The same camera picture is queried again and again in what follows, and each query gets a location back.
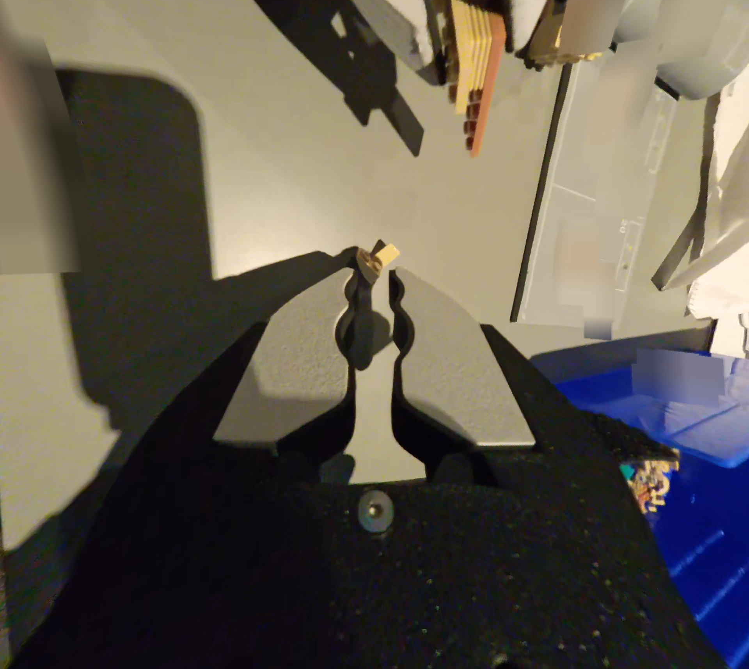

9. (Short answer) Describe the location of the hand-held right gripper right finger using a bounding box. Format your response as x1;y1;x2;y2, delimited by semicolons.
390;269;537;450

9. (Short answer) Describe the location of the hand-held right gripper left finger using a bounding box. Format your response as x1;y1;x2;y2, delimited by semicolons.
213;269;358;447

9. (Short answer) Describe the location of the yellow toy brick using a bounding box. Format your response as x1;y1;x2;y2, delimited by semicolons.
451;0;506;114

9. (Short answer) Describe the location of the long orange toy brick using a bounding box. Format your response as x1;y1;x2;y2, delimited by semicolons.
428;0;512;157

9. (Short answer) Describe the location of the small yellow brick assembly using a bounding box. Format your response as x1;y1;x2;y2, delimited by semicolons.
357;241;402;277

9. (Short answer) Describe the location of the grey desk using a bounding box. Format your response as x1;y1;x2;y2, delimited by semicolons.
0;0;726;623

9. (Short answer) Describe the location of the tan studded toy brick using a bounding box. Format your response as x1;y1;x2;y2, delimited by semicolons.
521;20;609;71

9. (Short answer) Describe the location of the pile of toy bricks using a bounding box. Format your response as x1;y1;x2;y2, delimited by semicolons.
627;456;682;509

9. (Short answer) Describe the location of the grey instruction booklet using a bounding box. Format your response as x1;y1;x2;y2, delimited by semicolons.
509;0;749;333

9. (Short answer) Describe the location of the blue plastic bin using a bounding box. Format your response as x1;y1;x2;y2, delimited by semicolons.
533;344;749;669

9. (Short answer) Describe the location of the crumpled white paper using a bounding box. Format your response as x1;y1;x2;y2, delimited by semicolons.
650;73;749;356

